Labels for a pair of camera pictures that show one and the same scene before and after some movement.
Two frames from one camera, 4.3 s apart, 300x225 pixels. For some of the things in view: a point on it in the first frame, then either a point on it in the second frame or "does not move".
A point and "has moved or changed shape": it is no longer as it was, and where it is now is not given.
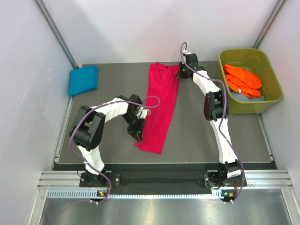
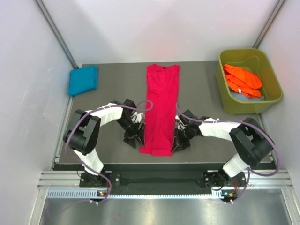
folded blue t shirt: [83, 79] does not move
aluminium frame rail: [255, 179] does not move
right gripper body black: [182, 70] to [183, 137]
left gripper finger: [138, 135] to [131, 141]
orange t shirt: [246, 83] does not move
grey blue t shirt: [237, 96] does not move
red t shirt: [161, 97] has moved or changed shape
